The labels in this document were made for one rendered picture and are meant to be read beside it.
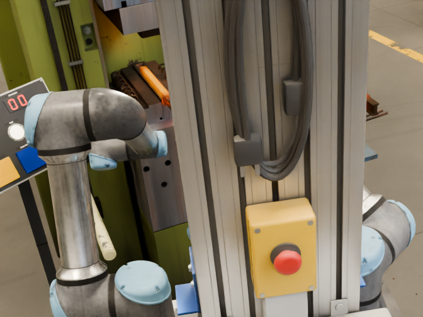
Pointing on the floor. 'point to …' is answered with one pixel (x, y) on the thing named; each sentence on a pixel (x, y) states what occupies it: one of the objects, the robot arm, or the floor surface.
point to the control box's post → (38, 230)
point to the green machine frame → (124, 234)
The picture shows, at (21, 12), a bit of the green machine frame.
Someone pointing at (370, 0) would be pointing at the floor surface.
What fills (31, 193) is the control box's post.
